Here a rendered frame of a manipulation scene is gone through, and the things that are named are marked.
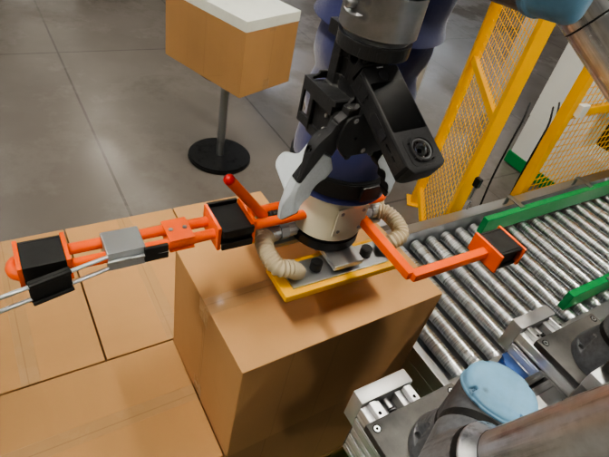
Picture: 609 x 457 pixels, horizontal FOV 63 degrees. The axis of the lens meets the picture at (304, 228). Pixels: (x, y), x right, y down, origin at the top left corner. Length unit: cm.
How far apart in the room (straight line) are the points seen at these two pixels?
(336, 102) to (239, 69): 219
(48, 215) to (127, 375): 151
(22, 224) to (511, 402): 250
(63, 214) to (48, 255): 195
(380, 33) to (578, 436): 44
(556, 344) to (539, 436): 69
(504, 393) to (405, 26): 56
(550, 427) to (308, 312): 72
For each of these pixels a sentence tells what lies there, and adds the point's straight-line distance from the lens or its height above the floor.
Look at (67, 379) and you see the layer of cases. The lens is 159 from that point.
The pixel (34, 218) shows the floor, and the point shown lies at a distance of 291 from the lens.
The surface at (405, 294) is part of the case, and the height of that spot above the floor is 94.
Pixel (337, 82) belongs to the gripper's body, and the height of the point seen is 166.
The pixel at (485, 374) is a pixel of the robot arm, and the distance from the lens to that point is 84.
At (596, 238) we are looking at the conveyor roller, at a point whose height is 52.
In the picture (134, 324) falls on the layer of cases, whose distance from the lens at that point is 168.
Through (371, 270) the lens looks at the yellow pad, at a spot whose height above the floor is 107.
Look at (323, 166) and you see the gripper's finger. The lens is 51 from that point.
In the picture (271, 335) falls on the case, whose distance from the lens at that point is 117.
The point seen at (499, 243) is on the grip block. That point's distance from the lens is 120.
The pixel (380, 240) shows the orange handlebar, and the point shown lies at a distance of 109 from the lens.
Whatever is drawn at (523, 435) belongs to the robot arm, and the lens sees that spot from 66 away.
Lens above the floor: 188
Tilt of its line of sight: 40 degrees down
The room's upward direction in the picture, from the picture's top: 14 degrees clockwise
